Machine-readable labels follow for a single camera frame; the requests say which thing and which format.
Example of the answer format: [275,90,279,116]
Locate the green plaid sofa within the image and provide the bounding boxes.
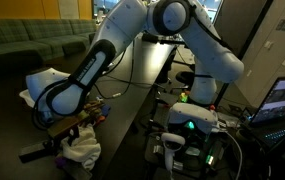
[0,18,98,78]

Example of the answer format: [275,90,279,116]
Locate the short black block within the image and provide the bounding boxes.
[70,162,93,180]

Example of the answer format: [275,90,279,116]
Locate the white VR headset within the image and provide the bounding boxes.
[166,102,220,134]

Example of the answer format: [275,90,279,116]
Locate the black equipment rack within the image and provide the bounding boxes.
[144,131,231,180]

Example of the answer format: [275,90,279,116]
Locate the green glowing button box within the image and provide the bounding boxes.
[178,92,189,103]

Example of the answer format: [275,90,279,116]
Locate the large open laptop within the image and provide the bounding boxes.
[248,76,285,148]

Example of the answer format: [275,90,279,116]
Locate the long black block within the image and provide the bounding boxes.
[18,141,55,164]

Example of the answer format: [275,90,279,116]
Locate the black office chair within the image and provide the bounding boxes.
[175,70,197,87]

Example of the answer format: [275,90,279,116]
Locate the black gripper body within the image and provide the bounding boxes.
[49,131,71,152]

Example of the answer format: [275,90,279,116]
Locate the white VR controller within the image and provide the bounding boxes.
[160,132,186,174]

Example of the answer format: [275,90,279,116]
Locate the clear plastic storage container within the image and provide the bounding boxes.
[19,88,37,108]

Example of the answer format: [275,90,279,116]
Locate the white cable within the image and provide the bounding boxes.
[220,129,244,180]

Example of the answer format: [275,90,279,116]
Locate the red ball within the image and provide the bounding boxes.
[93,115,107,126]

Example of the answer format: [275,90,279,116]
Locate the brown plush toy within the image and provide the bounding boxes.
[81,101,105,116]

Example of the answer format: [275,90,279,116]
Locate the white terry towel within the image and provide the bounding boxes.
[61,123,102,171]

